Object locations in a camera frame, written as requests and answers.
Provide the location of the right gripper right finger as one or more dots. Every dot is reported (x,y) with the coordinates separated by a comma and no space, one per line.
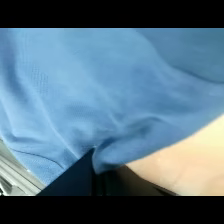
(106,185)

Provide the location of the silver frame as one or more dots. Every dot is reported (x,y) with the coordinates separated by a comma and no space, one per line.
(15,173)

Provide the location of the blue T-shirt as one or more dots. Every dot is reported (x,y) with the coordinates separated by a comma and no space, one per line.
(100,86)

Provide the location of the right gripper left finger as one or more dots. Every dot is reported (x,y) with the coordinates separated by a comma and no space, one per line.
(76,180)

